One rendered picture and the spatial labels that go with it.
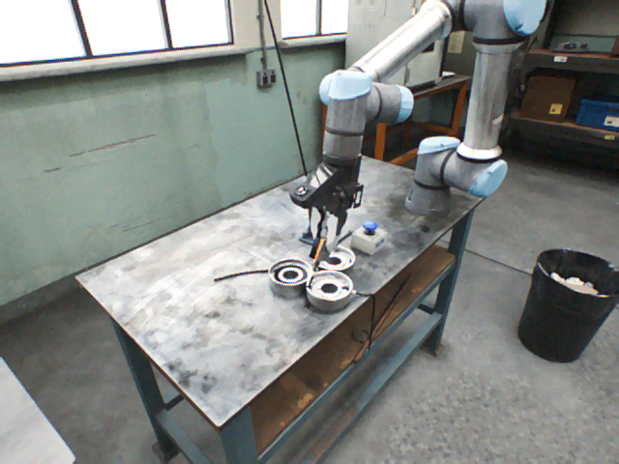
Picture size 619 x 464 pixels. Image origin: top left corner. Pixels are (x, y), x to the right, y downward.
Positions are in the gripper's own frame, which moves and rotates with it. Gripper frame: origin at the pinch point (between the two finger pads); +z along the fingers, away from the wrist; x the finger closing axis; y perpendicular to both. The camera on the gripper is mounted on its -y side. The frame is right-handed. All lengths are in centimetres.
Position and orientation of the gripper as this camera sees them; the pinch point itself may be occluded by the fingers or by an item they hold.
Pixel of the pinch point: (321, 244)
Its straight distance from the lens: 84.4
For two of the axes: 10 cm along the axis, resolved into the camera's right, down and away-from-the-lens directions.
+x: -7.3, -3.8, 5.7
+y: 6.7, -2.7, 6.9
